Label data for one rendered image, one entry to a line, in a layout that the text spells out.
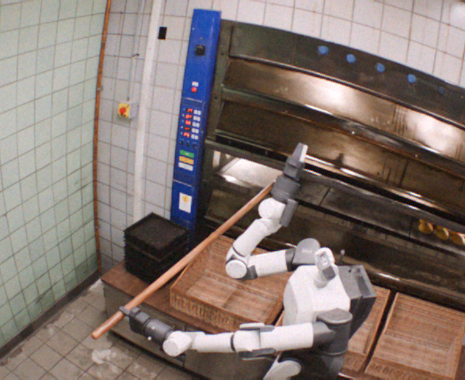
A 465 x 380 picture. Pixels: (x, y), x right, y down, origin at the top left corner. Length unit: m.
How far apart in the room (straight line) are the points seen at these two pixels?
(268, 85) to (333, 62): 0.38
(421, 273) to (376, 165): 0.71
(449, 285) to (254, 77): 1.62
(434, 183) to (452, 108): 0.42
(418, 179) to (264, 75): 0.96
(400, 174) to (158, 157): 1.43
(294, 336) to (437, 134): 1.28
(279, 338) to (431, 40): 1.51
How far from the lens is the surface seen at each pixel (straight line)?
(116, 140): 2.96
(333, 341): 1.46
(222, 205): 2.69
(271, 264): 1.78
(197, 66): 2.48
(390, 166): 2.30
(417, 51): 2.16
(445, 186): 2.33
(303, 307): 1.53
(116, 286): 2.71
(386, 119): 2.23
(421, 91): 2.20
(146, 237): 2.62
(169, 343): 1.51
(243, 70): 2.40
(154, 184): 2.88
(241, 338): 1.43
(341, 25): 2.20
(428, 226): 2.60
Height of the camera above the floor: 2.34
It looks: 27 degrees down
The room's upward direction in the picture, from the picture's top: 8 degrees clockwise
